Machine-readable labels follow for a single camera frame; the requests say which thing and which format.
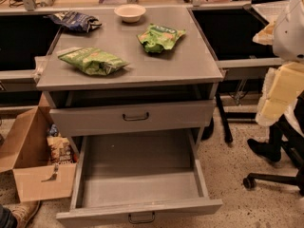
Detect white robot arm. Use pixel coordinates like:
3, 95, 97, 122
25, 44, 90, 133
258, 0, 304, 122

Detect grey drawer cabinet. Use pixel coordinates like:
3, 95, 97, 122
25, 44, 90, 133
35, 5, 225, 228

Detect green jalapeno chip bag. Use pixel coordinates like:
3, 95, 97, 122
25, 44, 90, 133
57, 47, 128, 76

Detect green snack bag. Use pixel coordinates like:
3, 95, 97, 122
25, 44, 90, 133
137, 24, 186, 53

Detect black office chair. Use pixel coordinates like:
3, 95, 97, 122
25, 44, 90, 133
242, 114, 304, 197

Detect open grey drawer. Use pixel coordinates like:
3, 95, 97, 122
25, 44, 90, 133
56, 129, 222, 228

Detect snack bags in box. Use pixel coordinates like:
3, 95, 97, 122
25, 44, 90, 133
47, 124, 76, 164

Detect closed upper grey drawer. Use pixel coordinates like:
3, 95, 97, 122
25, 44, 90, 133
50, 100, 215, 137

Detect dark blue chip bag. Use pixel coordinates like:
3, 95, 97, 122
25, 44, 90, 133
46, 10, 102, 32

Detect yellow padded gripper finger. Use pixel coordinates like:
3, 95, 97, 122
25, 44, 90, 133
259, 62, 304, 121

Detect white ceramic bowl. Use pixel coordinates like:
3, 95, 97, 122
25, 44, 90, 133
114, 4, 146, 23

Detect open cardboard box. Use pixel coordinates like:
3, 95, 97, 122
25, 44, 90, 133
0, 97, 76, 201

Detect seated person body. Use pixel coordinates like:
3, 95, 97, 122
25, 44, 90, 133
247, 92, 304, 162

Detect brown shoe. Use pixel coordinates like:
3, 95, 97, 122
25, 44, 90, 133
11, 200, 40, 228

